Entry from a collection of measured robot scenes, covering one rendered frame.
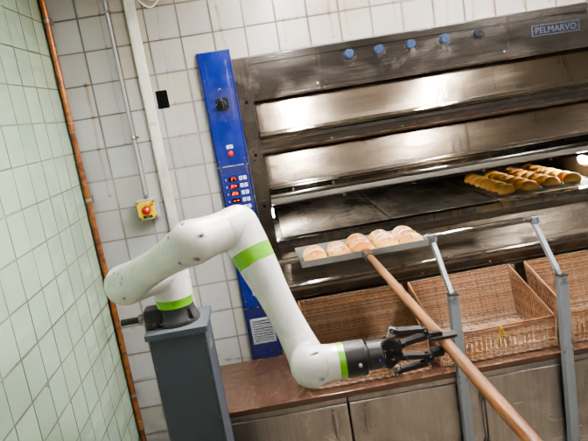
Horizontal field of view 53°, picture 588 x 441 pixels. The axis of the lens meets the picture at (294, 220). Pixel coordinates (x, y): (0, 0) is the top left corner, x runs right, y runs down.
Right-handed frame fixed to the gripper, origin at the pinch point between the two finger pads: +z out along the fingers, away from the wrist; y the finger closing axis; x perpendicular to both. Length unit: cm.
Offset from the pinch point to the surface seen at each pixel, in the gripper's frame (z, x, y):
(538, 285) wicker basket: 91, -136, 42
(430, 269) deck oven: 43, -155, 30
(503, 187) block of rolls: 92, -170, -3
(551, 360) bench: 77, -100, 64
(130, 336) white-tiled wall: -118, -157, 39
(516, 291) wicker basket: 83, -142, 46
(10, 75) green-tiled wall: -127, -102, -92
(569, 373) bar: 82, -93, 69
